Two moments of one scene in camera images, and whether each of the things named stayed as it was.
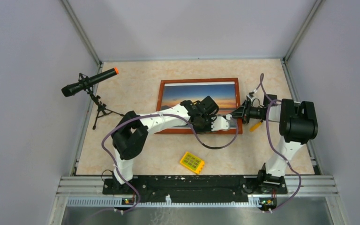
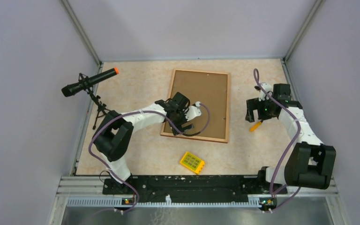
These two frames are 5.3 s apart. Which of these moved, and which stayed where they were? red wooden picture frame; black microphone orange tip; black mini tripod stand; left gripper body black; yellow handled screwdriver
Moved: red wooden picture frame; left gripper body black
Stayed: yellow handled screwdriver; black microphone orange tip; black mini tripod stand
